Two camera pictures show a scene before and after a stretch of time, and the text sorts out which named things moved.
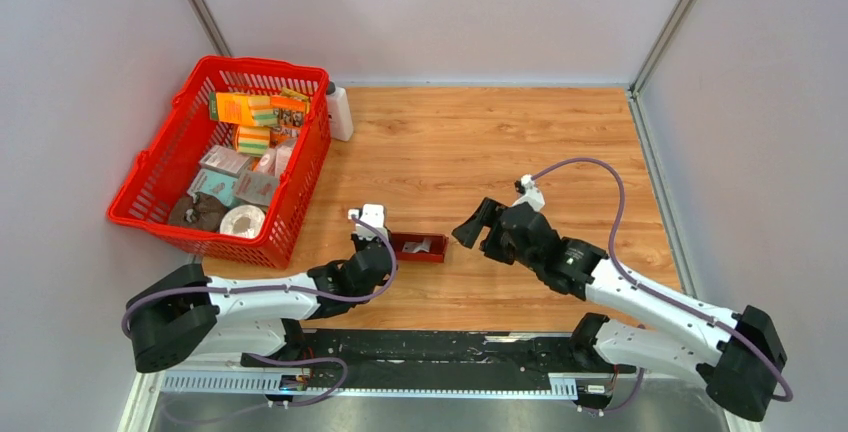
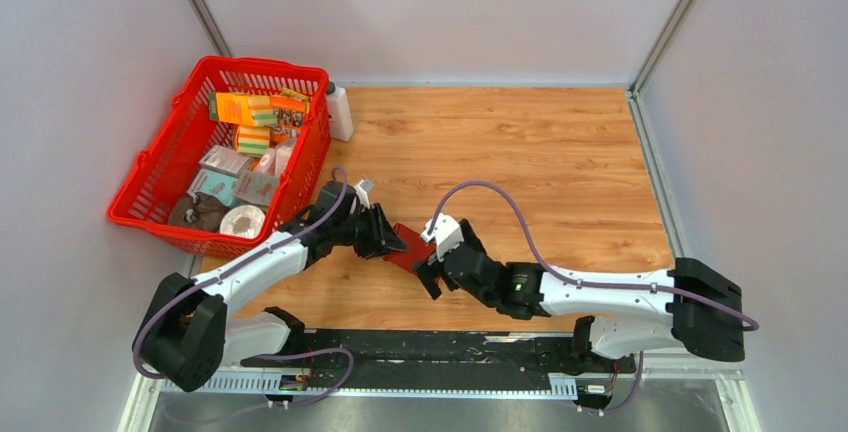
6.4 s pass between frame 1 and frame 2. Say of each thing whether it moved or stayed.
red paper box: moved
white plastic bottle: stayed
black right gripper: moved
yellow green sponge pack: stayed
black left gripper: moved
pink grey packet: stayed
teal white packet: stayed
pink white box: stayed
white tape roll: stayed
